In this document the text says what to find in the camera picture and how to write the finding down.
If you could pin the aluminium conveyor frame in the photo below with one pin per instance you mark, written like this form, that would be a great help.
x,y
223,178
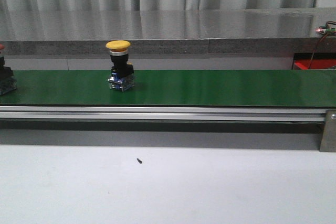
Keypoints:
x,y
206,113

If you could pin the small green circuit board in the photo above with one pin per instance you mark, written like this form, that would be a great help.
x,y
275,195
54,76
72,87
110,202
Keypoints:
x,y
325,30

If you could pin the red plastic tray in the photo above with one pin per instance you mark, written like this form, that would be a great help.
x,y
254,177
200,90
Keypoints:
x,y
305,64

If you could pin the green conveyor belt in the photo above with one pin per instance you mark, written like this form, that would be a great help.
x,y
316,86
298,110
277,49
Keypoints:
x,y
274,88

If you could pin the grey stone counter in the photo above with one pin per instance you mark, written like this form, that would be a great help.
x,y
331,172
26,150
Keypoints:
x,y
287,31

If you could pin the metal conveyor support bracket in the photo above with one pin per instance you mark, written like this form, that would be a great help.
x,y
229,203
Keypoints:
x,y
328,141

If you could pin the yellow mushroom push button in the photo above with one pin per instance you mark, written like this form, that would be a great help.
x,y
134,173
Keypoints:
x,y
122,73

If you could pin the red mushroom push button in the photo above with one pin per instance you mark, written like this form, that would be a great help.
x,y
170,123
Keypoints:
x,y
8,82

